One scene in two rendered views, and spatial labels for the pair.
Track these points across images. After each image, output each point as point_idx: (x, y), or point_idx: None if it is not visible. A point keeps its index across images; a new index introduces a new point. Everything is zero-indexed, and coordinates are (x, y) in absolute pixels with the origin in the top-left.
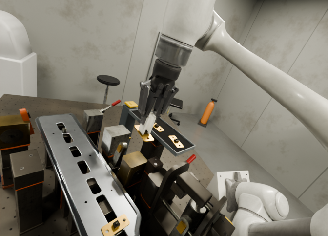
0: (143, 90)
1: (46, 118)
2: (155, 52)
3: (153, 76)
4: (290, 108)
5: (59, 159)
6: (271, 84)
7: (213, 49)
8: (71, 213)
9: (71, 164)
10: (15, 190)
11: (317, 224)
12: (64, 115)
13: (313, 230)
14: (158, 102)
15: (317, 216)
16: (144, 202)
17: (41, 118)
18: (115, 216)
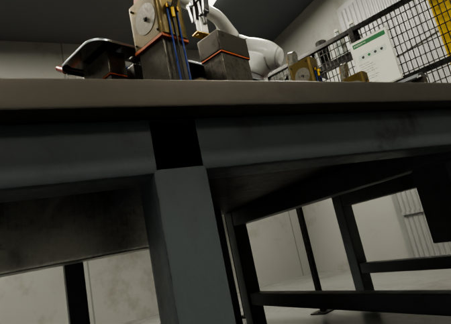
0: None
1: (95, 45)
2: None
3: None
4: (220, 19)
5: (200, 66)
6: (210, 8)
7: None
8: (257, 78)
9: (204, 74)
10: (249, 59)
11: (253, 62)
12: (73, 60)
13: (254, 66)
14: (197, 11)
15: (249, 62)
16: None
17: (100, 41)
18: None
